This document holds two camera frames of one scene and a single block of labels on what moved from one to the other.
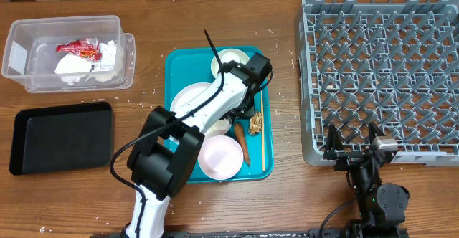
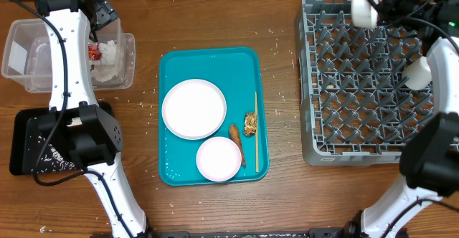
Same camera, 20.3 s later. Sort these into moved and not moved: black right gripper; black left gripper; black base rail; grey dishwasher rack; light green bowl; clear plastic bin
Moved: black left gripper; black right gripper; light green bowl
Not moved: black base rail; grey dishwasher rack; clear plastic bin
